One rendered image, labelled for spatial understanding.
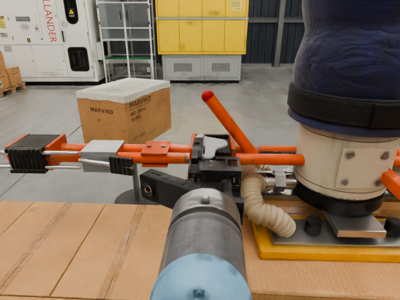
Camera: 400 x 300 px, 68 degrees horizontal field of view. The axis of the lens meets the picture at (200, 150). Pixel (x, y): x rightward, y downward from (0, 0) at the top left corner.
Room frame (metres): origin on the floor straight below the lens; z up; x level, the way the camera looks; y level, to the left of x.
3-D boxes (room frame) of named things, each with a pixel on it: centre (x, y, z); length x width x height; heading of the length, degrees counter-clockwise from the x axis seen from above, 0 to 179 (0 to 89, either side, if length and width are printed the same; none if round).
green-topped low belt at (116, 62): (7.97, 1.80, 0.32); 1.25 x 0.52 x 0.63; 90
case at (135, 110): (2.20, 0.55, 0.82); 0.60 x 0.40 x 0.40; 156
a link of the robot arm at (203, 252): (0.22, 0.00, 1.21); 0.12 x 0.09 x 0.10; 177
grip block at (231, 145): (0.53, -0.02, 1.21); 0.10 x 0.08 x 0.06; 178
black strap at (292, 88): (0.52, -0.27, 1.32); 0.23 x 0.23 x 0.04
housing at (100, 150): (0.54, 0.19, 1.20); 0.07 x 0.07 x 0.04; 88
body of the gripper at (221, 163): (0.39, -0.02, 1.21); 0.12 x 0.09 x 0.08; 177
